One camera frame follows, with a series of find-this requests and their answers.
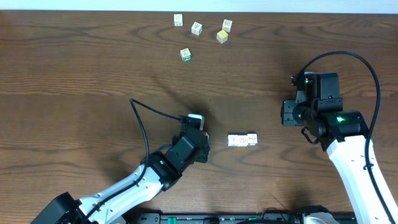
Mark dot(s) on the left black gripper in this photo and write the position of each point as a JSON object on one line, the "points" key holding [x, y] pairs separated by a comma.
{"points": [[201, 144]]}

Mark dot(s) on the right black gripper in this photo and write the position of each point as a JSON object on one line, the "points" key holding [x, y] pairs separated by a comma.
{"points": [[288, 119]]}

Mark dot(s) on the white block blue edge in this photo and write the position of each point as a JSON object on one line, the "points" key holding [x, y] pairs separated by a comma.
{"points": [[233, 140]]}

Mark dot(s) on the white block red bug drawing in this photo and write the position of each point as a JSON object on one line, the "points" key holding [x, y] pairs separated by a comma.
{"points": [[242, 141]]}

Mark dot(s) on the acorn picture wooden block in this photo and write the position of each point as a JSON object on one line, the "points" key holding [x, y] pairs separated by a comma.
{"points": [[252, 139]]}

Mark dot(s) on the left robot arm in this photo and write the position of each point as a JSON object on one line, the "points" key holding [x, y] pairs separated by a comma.
{"points": [[102, 207]]}

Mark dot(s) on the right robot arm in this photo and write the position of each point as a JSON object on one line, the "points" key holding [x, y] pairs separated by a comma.
{"points": [[363, 180]]}

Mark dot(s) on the green letter wooden block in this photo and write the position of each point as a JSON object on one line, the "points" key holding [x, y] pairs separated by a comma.
{"points": [[186, 54]]}

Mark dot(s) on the yellow top wooden block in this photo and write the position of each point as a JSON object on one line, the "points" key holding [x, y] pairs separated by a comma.
{"points": [[222, 36]]}

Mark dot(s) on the white block black drawing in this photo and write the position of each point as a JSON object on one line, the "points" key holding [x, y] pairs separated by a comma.
{"points": [[197, 28]]}

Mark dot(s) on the white block top right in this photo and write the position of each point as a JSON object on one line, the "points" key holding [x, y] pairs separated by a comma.
{"points": [[227, 24]]}

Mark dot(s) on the white block top left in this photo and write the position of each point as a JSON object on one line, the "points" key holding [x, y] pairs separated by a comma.
{"points": [[178, 20]]}

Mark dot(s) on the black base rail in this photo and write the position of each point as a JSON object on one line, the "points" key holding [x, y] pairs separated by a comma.
{"points": [[157, 218]]}

